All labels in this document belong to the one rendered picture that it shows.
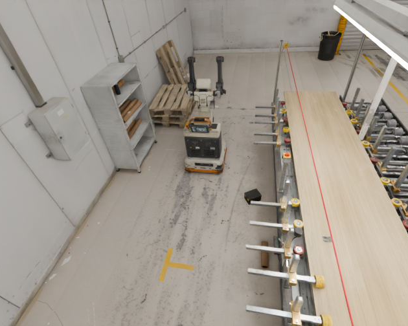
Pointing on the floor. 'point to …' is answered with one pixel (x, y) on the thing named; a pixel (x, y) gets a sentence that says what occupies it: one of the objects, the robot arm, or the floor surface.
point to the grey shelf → (129, 74)
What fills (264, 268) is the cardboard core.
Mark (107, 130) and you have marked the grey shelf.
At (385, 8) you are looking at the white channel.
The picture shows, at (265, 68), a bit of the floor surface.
